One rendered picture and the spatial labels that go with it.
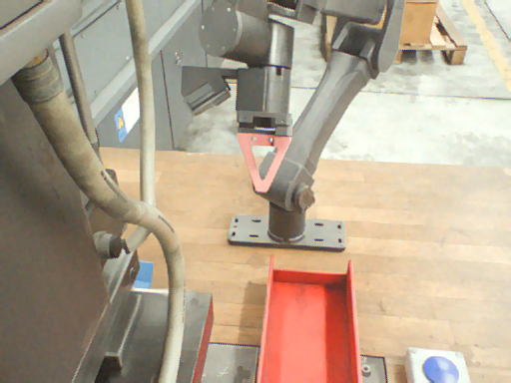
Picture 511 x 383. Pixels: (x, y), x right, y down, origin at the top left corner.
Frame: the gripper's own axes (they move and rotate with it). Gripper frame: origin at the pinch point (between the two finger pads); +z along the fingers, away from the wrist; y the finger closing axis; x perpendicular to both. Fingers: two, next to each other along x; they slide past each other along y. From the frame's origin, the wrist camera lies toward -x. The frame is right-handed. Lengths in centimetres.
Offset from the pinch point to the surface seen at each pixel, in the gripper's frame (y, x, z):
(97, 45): -105, -63, -32
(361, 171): -39.1, 18.2, 0.0
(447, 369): 3.8, 24.0, 20.4
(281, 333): -3.0, 3.8, 20.8
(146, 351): 26.3, -6.9, 10.8
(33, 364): 42.7, -7.3, 3.8
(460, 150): -219, 97, -3
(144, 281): -7.7, -17.0, 16.4
